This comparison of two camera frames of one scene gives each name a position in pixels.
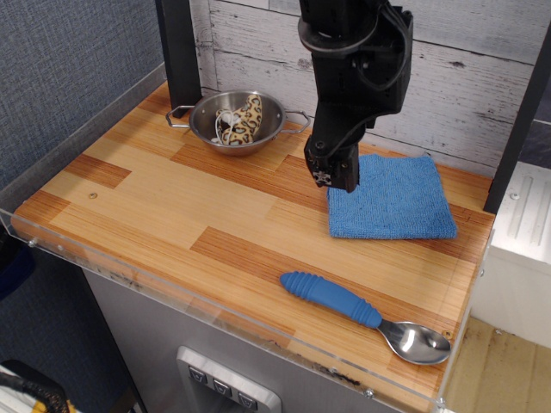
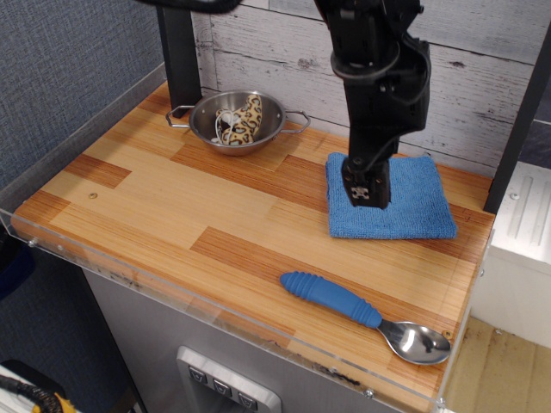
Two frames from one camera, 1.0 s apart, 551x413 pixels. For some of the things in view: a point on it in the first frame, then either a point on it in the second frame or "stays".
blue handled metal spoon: x=414 y=342 stays
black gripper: x=352 y=91 to x=383 y=108
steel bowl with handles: x=236 y=122 stays
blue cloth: x=399 y=197 stays
